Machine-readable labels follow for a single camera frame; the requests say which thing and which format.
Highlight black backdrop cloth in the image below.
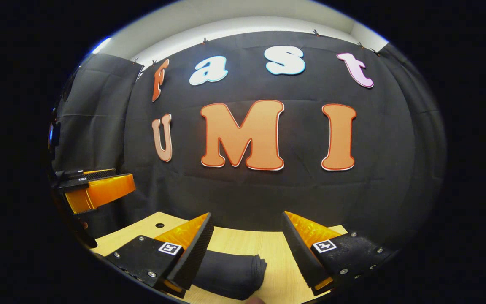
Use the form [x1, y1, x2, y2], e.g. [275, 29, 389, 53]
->
[49, 30, 447, 254]

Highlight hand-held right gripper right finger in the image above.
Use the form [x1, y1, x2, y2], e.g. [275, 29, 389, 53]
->
[281, 211, 398, 296]

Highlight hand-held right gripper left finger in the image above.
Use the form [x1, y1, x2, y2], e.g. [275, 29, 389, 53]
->
[105, 212, 215, 299]

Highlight dark grey jeans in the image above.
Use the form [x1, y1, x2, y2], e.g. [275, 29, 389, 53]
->
[192, 250, 268, 301]

